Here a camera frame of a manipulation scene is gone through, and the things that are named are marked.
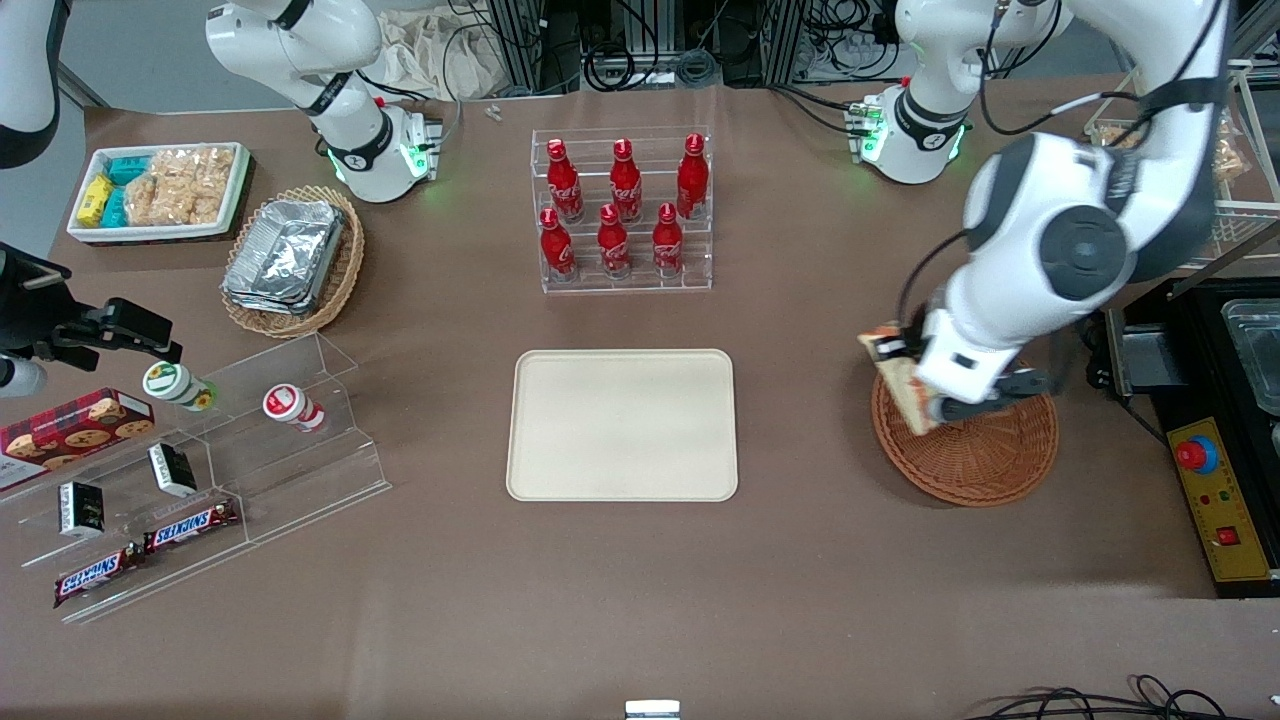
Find grey metal box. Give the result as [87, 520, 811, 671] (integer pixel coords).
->
[1105, 306, 1186, 399]

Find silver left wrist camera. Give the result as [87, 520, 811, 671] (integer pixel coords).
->
[942, 367, 1054, 423]

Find white rectangular snack tray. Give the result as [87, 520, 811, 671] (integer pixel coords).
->
[67, 142, 251, 244]

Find red cola bottle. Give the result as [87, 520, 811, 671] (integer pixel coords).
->
[597, 203, 632, 279]
[651, 202, 685, 279]
[539, 207, 578, 282]
[676, 133, 710, 221]
[546, 138, 586, 224]
[609, 138, 643, 224]

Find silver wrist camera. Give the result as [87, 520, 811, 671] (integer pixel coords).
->
[0, 357, 48, 400]
[942, 367, 1054, 423]

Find red lid yogurt cup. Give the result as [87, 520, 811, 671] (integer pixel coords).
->
[262, 384, 329, 434]

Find triangular sandwich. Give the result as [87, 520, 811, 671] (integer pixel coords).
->
[858, 323, 947, 437]

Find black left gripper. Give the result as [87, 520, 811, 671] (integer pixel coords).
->
[871, 300, 963, 424]

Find round brown wicker basket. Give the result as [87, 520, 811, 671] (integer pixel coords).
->
[871, 345, 1060, 508]

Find red plaid cookie box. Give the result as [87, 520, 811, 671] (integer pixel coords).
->
[0, 388, 157, 492]

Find snickers chocolate bar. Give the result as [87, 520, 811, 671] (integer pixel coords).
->
[143, 498, 242, 556]
[53, 545, 147, 609]

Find clear acrylic bottle rack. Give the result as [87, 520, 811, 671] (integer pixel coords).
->
[530, 126, 714, 294]

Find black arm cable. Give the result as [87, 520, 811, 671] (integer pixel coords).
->
[895, 0, 1233, 346]

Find clear bag of rice crackers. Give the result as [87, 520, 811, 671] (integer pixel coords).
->
[124, 147, 237, 228]

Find yellow emergency stop panel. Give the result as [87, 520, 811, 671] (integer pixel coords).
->
[1167, 417, 1274, 584]

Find clear acrylic stepped shelf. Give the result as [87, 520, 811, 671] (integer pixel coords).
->
[0, 332, 393, 626]

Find black cable on table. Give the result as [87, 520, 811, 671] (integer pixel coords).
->
[1078, 315, 1171, 447]

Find green lid yogurt cup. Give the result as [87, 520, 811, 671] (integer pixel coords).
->
[142, 361, 220, 413]

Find clear plastic container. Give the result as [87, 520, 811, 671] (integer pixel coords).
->
[1221, 299, 1280, 417]

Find beige rectangular tray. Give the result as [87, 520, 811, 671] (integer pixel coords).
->
[506, 349, 739, 502]

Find oval light wicker basket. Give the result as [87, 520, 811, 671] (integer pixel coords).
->
[220, 185, 366, 340]

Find white wire shelf rack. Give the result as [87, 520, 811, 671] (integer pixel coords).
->
[1084, 58, 1280, 264]

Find black cable bundle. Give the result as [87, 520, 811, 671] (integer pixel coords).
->
[962, 674, 1237, 720]

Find black equipment stand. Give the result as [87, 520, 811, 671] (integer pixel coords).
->
[1104, 278, 1280, 601]

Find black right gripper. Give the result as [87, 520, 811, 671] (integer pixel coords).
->
[0, 243, 185, 367]

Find stacked aluminium foil trays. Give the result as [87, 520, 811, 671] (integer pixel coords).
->
[222, 199, 347, 317]

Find crumpled beige cloth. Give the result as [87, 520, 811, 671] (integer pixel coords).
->
[374, 8, 509, 102]

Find yellow snack packet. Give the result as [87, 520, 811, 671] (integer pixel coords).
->
[76, 174, 117, 224]

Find small black white box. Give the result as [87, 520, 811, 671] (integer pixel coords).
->
[148, 442, 199, 499]
[57, 481, 108, 540]

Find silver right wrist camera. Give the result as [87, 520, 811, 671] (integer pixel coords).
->
[0, 357, 48, 400]

